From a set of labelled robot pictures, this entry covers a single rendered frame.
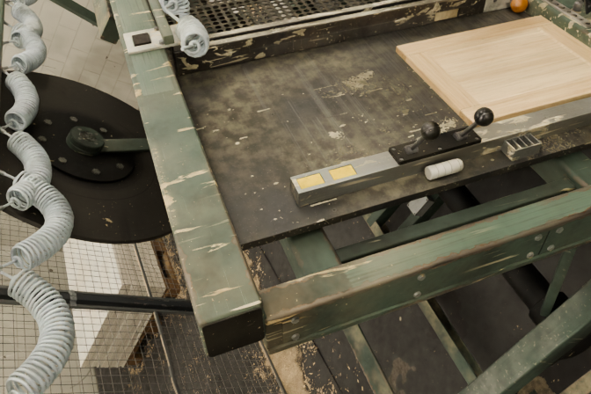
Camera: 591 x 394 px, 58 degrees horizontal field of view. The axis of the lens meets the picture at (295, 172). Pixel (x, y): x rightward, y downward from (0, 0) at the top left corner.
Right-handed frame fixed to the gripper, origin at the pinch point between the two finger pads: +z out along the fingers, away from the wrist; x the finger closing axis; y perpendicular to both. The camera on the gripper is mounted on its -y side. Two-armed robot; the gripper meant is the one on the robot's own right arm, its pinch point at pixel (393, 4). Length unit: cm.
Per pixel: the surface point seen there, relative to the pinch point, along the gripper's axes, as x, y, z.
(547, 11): 38.0, 23.7, -1.7
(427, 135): -32, 71, -12
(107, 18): -84, -59, 17
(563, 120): 7, 67, -2
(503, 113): -2, 58, 0
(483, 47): 11.3, 31.0, 0.5
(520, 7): 34.3, 16.5, -0.4
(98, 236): -100, 31, 33
